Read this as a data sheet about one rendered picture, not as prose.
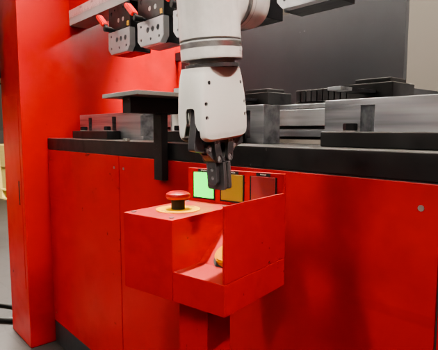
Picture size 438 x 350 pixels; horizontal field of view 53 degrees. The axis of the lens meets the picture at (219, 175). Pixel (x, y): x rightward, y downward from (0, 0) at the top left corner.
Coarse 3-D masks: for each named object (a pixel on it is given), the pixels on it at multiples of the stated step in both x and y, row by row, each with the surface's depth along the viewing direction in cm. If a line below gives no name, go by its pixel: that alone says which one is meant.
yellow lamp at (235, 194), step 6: (234, 180) 74; (240, 180) 73; (234, 186) 74; (240, 186) 74; (222, 192) 76; (228, 192) 75; (234, 192) 74; (240, 192) 74; (222, 198) 76; (228, 198) 75; (234, 198) 74; (240, 198) 74
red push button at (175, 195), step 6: (168, 192) 71; (174, 192) 70; (180, 192) 70; (186, 192) 71; (168, 198) 70; (174, 198) 69; (180, 198) 69; (186, 198) 70; (174, 204) 70; (180, 204) 70
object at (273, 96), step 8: (248, 96) 139; (256, 96) 137; (264, 96) 134; (272, 96) 134; (280, 96) 137; (288, 96) 139; (248, 104) 140; (256, 104) 137; (272, 104) 135; (280, 104) 137; (288, 104) 140
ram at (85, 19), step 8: (72, 0) 180; (80, 0) 174; (88, 0) 169; (112, 0) 155; (120, 0) 151; (136, 0) 147; (72, 8) 180; (96, 8) 165; (104, 8) 160; (80, 16) 175; (88, 16) 170; (104, 16) 168; (72, 24) 181; (80, 24) 181; (88, 24) 181; (96, 24) 181
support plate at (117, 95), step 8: (104, 96) 114; (112, 96) 110; (120, 96) 107; (128, 96) 107; (136, 96) 107; (144, 96) 107; (152, 96) 107; (160, 96) 107; (168, 96) 107; (176, 96) 108
